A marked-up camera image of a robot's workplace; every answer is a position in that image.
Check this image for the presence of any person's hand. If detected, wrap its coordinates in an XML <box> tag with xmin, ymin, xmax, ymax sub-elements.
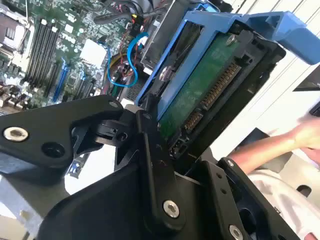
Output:
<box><xmin>292</xmin><ymin>116</ymin><xmax>320</xmax><ymax>151</ymax></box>

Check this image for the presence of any hard disk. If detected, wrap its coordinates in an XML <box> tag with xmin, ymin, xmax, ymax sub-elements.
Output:
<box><xmin>134</xmin><ymin>9</ymin><xmax>320</xmax><ymax>161</ymax></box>

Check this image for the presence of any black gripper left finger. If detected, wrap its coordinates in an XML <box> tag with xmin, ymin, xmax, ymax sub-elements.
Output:
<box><xmin>0</xmin><ymin>94</ymin><xmax>188</xmax><ymax>233</ymax></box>

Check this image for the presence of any blue data wire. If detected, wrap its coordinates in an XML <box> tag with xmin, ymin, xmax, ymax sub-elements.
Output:
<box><xmin>98</xmin><ymin>31</ymin><xmax>150</xmax><ymax>88</ymax></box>

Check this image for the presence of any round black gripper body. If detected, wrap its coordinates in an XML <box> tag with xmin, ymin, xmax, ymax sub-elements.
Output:
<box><xmin>37</xmin><ymin>162</ymin><xmax>266</xmax><ymax>240</ymax></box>

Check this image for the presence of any black power wire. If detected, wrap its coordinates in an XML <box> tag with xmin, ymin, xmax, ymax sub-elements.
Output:
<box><xmin>93</xmin><ymin>9</ymin><xmax>144</xmax><ymax>26</ymax></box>

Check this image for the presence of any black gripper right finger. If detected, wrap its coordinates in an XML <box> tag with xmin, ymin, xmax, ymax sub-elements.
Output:
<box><xmin>198</xmin><ymin>156</ymin><xmax>301</xmax><ymax>240</ymax></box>

